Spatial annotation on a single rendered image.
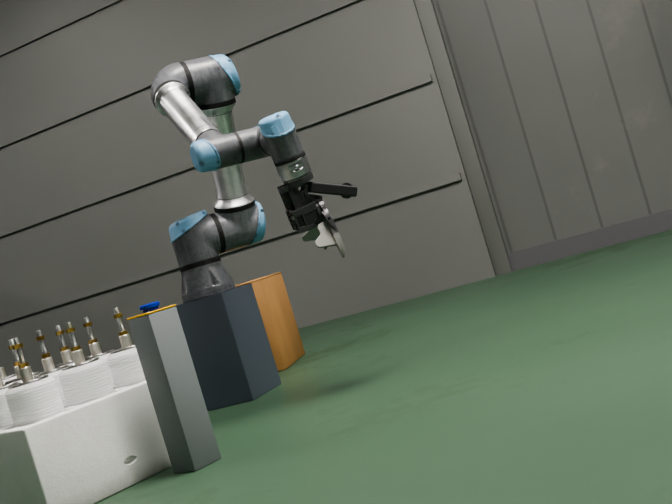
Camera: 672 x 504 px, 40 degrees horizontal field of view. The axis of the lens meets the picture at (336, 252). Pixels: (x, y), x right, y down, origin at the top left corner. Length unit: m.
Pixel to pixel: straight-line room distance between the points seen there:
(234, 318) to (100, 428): 0.75
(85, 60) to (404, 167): 1.78
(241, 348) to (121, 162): 2.46
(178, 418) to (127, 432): 0.13
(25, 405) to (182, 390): 0.29
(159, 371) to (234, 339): 0.70
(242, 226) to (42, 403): 0.95
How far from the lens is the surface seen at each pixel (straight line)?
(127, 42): 4.79
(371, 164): 4.18
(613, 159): 4.01
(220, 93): 2.49
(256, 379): 2.52
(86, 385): 1.88
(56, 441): 1.79
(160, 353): 1.77
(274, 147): 2.08
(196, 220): 2.53
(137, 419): 1.89
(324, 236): 2.09
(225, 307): 2.46
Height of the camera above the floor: 0.34
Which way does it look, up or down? level
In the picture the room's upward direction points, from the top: 17 degrees counter-clockwise
